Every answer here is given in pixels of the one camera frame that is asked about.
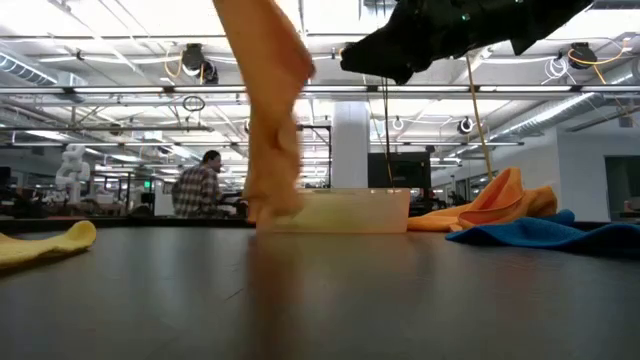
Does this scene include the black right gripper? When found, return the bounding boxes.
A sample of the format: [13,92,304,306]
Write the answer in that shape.
[340,0,551,85]

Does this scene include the orange microfiber towel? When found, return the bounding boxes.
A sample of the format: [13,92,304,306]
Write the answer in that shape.
[212,0,316,231]
[407,166,559,234]

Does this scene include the blue microfiber towel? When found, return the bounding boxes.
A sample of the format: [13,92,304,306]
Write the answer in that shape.
[444,208,640,261]

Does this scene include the yellow microfiber towel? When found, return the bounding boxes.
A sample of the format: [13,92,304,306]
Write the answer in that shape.
[0,219,98,269]

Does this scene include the white building column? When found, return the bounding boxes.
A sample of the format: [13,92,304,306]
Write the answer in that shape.
[332,102,371,190]

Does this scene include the black monitor screen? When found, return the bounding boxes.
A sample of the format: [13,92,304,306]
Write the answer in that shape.
[367,152,432,190]

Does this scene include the orange translucent plastic bin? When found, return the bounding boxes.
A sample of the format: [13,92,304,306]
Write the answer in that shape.
[272,187,412,235]

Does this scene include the person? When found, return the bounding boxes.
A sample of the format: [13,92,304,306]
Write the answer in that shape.
[170,149,249,220]

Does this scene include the long ceiling light strip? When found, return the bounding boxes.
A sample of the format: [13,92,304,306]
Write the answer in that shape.
[0,83,640,97]

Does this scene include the long black cable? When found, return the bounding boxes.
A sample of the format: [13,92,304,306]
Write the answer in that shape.
[380,77,394,189]

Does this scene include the long yellow cable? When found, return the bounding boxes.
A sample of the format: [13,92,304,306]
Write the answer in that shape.
[464,54,495,180]

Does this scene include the silver ventilation duct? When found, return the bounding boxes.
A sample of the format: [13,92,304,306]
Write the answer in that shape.
[492,92,640,141]
[0,52,59,86]

